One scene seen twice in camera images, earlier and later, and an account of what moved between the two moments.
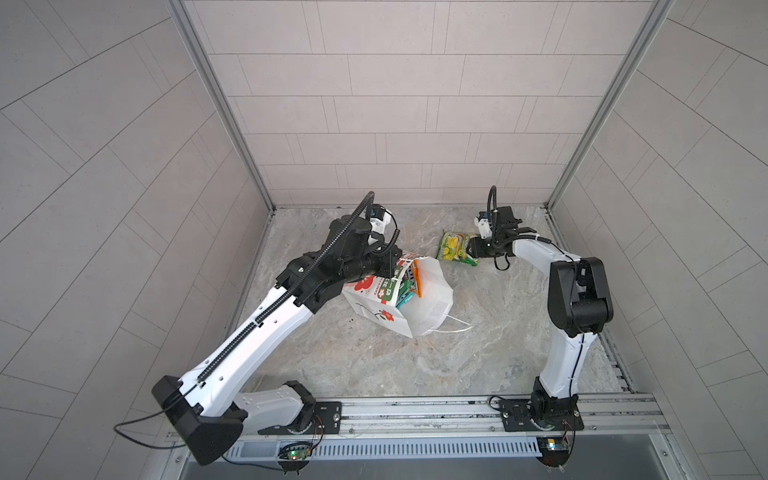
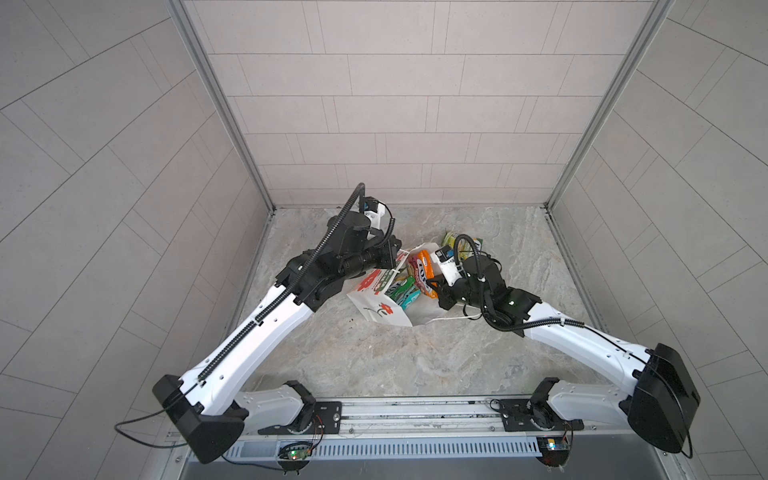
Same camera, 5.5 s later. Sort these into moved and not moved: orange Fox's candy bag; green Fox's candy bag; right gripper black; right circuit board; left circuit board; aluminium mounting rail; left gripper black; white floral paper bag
Moved: orange Fox's candy bag; white floral paper bag; right gripper black
Not moved: left gripper black; green Fox's candy bag; aluminium mounting rail; left circuit board; right circuit board
